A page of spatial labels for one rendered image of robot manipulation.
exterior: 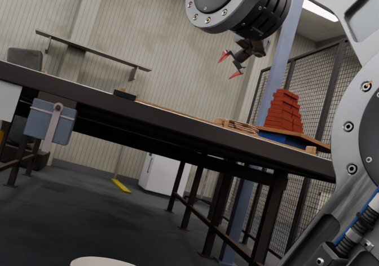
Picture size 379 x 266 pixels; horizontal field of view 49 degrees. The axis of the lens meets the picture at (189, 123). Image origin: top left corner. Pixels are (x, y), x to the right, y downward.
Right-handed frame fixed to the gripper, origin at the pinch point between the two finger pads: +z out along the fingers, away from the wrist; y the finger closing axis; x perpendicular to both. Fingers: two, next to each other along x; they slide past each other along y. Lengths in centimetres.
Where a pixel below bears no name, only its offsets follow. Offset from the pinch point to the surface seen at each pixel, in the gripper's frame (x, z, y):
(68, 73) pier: 326, 338, -245
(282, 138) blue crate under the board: 15.0, 1.0, 43.4
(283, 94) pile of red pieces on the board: 49, -4, 22
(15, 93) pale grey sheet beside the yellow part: -100, 27, -13
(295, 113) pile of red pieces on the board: 56, -1, 35
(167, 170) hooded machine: 378, 311, -25
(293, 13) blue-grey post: 182, -18, -44
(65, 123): -93, 21, 3
